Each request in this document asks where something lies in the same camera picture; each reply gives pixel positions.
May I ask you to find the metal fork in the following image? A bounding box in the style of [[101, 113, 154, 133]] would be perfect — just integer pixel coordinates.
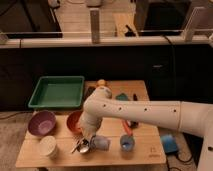
[[70, 139, 83, 154]]

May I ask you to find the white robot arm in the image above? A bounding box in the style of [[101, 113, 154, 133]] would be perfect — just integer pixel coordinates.
[[80, 86, 213, 171]]

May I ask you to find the blue cup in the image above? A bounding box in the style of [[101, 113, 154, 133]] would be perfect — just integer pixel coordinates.
[[120, 135, 135, 152]]

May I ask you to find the metal cup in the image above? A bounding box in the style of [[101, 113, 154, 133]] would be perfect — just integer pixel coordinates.
[[77, 139, 90, 154]]

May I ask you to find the white cup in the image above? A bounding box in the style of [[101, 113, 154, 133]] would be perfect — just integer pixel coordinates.
[[38, 136, 58, 158]]

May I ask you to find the orange fruit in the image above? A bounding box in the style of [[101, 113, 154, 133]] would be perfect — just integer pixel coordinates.
[[96, 79, 107, 87]]

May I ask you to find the teal sponge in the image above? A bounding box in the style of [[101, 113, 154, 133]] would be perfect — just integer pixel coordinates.
[[115, 93, 129, 101]]

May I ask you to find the brown bowl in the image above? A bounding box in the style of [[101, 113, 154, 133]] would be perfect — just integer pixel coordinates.
[[66, 111, 82, 134]]

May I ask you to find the black round gadget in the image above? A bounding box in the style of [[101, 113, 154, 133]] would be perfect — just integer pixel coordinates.
[[130, 121, 139, 129]]

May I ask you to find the orange carrot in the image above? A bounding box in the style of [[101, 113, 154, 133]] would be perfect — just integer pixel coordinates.
[[122, 120, 133, 136]]

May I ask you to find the green plastic tray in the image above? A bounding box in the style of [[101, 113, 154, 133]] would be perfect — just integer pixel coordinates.
[[28, 76, 84, 109]]

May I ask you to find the blue grey cloth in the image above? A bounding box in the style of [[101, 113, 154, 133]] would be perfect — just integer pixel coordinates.
[[90, 135, 110, 151]]

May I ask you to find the purple bowl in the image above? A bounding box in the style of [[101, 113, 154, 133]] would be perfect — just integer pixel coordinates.
[[28, 110, 56, 136]]

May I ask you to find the wooden table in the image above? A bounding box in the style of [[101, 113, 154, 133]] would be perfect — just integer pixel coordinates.
[[14, 79, 167, 168]]

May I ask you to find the blue box on floor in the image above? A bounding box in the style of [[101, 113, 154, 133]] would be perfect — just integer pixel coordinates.
[[160, 134, 179, 154]]

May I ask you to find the white horizontal rail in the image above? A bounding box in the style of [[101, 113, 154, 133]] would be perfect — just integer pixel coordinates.
[[0, 35, 213, 49]]

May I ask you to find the white slanted post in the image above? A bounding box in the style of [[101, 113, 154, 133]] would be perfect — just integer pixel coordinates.
[[182, 7, 205, 42]]

